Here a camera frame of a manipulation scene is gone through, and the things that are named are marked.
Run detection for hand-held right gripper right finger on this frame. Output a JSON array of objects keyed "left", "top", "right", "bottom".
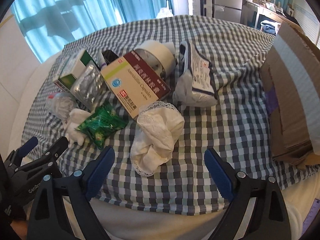
[{"left": 204, "top": 148, "right": 292, "bottom": 240}]

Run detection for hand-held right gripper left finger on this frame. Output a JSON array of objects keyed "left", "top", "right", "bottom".
[{"left": 27, "top": 145, "right": 116, "bottom": 240}]

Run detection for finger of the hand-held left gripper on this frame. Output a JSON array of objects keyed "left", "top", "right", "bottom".
[
  {"left": 6, "top": 136, "right": 38, "bottom": 167},
  {"left": 19, "top": 136, "right": 69, "bottom": 172}
]

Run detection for clear plastic bag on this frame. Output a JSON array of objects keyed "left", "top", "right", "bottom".
[{"left": 45, "top": 92, "right": 77, "bottom": 120}]

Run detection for white lace cloth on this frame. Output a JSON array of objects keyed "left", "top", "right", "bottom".
[{"left": 130, "top": 100, "right": 185, "bottom": 178}]

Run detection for green and white medicine box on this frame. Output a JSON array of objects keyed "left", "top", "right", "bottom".
[{"left": 52, "top": 49, "right": 99, "bottom": 90}]

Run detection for maroon and cream medicine box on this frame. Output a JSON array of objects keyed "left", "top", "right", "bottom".
[{"left": 100, "top": 50, "right": 172, "bottom": 119}]

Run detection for cardboard box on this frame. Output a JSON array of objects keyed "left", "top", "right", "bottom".
[{"left": 259, "top": 21, "right": 320, "bottom": 173}]

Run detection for white and blue plastic packet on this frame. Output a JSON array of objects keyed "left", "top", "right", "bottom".
[{"left": 172, "top": 40, "right": 218, "bottom": 107}]

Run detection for black sunglasses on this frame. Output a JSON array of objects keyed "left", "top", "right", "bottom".
[{"left": 102, "top": 50, "right": 119, "bottom": 65}]

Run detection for person's left forearm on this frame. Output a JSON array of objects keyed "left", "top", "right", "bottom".
[{"left": 10, "top": 219, "right": 29, "bottom": 240}]

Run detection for checked blanket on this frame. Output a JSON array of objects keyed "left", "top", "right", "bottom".
[{"left": 21, "top": 14, "right": 313, "bottom": 217}]

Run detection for green candy packet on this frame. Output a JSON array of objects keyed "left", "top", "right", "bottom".
[{"left": 75, "top": 102, "right": 129, "bottom": 150}]

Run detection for silver blister pack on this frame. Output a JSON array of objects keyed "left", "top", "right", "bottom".
[{"left": 70, "top": 64, "right": 109, "bottom": 112}]

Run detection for white tube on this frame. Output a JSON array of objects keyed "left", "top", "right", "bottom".
[{"left": 99, "top": 51, "right": 108, "bottom": 70}]

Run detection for white tape roll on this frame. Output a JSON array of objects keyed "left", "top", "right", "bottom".
[{"left": 134, "top": 40, "right": 177, "bottom": 78}]

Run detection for wide teal curtain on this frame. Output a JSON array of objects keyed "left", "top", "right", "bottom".
[{"left": 10, "top": 0, "right": 175, "bottom": 64}]

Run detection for clothes pile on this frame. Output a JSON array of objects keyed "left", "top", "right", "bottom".
[{"left": 260, "top": 20, "right": 282, "bottom": 35}]

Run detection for wooden dressing desk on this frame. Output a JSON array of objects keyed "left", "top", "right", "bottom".
[{"left": 246, "top": 1, "right": 288, "bottom": 34}]

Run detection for silver fridge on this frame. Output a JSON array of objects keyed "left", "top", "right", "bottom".
[{"left": 211, "top": 0, "right": 244, "bottom": 25}]

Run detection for black and white suitcase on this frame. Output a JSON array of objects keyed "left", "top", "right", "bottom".
[{"left": 200, "top": 0, "right": 213, "bottom": 18}]

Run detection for clear water jug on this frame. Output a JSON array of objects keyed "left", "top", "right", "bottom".
[{"left": 157, "top": 7, "right": 174, "bottom": 18}]

